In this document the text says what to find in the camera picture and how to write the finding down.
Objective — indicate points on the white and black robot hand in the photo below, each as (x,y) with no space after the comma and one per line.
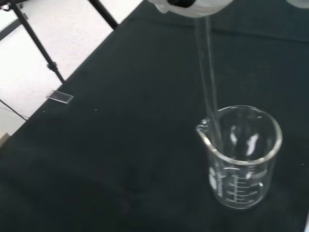
(207,6)

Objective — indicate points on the black bench cloth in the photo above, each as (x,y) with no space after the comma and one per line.
(120,145)

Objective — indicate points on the clear glass graduated beaker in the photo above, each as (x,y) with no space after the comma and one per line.
(241,194)

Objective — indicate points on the plain black tripod leg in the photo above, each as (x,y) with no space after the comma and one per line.
(9,27)
(106,14)

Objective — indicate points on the black tripod leg with clamp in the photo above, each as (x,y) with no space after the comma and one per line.
(36,38)

